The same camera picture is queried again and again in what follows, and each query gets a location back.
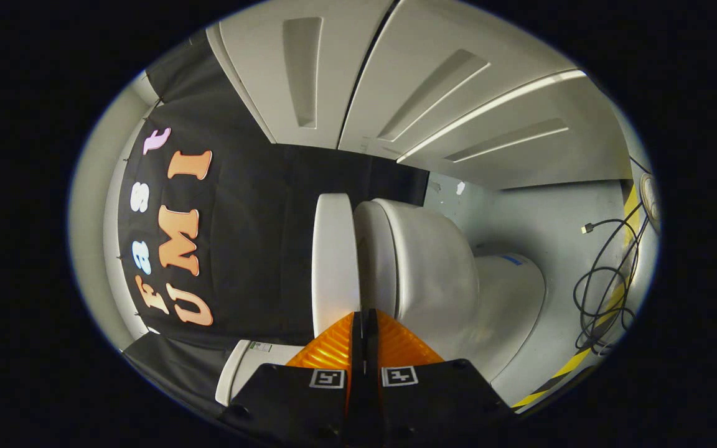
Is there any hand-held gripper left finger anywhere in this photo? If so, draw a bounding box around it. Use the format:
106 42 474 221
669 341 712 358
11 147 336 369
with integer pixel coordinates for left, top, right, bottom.
218 309 366 446

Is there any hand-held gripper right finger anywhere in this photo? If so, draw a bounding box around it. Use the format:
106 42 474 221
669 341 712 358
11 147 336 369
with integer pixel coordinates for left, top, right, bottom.
365 309 515 447

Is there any white round device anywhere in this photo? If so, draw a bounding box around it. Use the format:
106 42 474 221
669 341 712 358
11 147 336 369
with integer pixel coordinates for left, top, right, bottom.
639 172 662 233

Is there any white toilet lid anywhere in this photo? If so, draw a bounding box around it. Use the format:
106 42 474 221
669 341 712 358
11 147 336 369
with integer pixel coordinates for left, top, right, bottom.
312 193 363 340

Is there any yellow black floor tape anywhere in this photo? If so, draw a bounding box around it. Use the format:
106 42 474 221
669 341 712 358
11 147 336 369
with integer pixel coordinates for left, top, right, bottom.
511 184 640 409

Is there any black backdrop cloth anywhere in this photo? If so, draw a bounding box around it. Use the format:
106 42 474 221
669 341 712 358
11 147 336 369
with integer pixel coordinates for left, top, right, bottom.
116 30 431 419

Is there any black cable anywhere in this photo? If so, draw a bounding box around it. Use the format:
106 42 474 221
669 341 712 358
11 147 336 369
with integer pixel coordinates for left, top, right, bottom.
573 217 650 357

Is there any white panelled cabinet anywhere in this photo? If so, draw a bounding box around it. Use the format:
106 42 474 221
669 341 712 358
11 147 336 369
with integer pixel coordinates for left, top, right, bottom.
207 0 634 191

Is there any white ceramic toilet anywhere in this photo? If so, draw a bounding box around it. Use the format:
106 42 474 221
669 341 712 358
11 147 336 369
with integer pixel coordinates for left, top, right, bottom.
215 198 546 406

